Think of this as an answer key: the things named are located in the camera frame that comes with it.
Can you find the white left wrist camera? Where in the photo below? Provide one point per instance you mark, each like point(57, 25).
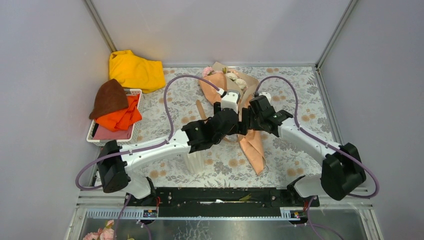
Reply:
point(230, 100)

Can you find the brown cloth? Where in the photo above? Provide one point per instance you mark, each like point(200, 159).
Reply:
point(110, 98)

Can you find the floral patterned table mat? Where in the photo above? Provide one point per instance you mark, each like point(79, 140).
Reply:
point(226, 164)

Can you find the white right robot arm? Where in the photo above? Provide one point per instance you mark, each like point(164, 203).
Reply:
point(339, 174)

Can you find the pink artificial flowers at bottom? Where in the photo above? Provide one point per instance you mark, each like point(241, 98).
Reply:
point(106, 233)

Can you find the white ribbed vase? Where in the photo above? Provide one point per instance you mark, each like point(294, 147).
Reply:
point(195, 162)

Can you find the orange cloth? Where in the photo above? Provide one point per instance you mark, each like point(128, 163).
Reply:
point(123, 119)

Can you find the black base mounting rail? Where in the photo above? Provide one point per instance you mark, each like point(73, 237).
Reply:
point(184, 202)

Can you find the yellow cloth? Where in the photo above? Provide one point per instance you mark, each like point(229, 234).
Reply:
point(134, 72)

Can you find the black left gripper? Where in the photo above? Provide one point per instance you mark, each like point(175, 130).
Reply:
point(239, 127)

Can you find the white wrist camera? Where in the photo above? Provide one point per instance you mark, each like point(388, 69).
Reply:
point(265, 94)
point(230, 100)

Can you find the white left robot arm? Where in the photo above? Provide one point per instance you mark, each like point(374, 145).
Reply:
point(117, 163)

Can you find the pink cloth in basket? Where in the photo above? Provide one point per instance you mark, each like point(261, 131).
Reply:
point(102, 133)

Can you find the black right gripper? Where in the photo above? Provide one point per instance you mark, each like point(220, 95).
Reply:
point(251, 124)

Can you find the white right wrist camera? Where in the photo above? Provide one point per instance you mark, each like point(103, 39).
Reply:
point(265, 94)

